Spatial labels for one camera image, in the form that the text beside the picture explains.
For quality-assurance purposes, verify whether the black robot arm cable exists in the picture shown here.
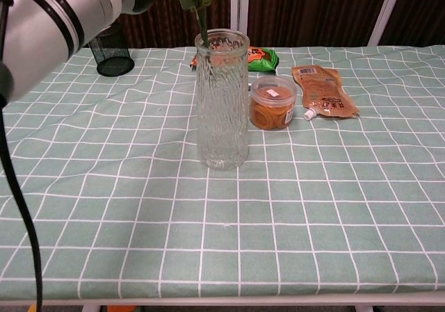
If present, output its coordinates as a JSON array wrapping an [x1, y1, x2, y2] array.
[[0, 0, 45, 312]]

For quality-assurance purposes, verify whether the green orange snack bag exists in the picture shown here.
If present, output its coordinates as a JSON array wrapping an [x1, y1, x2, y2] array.
[[190, 46, 280, 76]]

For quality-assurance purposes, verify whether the grey partition post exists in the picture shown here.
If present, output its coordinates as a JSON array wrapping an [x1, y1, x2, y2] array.
[[367, 0, 407, 47], [229, 0, 250, 33]]

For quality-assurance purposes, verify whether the green white checkered tablecloth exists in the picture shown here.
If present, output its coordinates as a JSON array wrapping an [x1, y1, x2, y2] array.
[[0, 44, 445, 301]]

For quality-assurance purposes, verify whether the brown spouted sauce pouch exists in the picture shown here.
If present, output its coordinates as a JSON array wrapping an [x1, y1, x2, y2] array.
[[291, 65, 361, 121]]

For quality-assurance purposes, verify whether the textured clear glass vase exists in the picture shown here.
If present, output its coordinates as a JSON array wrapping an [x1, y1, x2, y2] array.
[[193, 28, 251, 171]]

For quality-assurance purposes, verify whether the black mesh pen holder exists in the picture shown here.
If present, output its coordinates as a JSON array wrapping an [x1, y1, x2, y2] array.
[[87, 22, 136, 77]]

